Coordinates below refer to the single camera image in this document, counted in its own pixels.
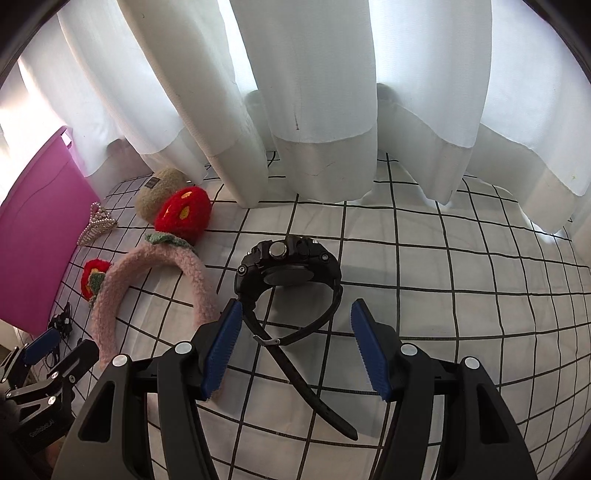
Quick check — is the pink fluffy headband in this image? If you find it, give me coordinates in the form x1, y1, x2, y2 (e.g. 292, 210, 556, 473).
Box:
90, 242, 221, 370

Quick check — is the white curtain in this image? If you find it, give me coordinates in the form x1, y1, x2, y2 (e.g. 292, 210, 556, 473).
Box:
0, 0, 591, 236

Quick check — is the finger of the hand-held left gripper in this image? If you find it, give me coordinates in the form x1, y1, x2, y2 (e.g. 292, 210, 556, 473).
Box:
2, 330, 61, 386
7, 339, 100, 408

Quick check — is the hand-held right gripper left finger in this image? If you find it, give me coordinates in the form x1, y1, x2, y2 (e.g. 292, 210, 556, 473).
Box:
51, 299, 244, 480

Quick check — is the black wrist watch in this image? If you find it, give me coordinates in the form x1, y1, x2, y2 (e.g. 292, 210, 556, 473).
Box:
235, 234, 360, 441

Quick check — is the red strawberry plush hair clip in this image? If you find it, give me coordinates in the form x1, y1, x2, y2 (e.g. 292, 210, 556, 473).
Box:
144, 185, 213, 251

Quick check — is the small red strawberry hair clip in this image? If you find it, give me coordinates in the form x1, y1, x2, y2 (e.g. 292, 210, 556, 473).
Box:
82, 258, 114, 303

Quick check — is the pearl tiara comb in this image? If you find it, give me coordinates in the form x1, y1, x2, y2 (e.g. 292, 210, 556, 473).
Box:
78, 202, 118, 246

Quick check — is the pink plastic bin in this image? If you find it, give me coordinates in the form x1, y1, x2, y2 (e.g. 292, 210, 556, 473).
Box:
0, 126, 107, 337

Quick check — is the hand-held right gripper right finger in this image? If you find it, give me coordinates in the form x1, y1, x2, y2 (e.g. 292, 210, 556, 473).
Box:
351, 299, 539, 480

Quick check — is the white black-checked bedsheet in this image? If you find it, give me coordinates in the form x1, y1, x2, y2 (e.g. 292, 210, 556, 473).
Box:
46, 152, 591, 480

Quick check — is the beige plush hair clip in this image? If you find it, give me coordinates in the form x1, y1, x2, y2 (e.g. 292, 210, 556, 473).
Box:
135, 168, 192, 224

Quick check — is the black hair claw clip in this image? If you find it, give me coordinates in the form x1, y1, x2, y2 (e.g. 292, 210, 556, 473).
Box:
46, 302, 74, 335

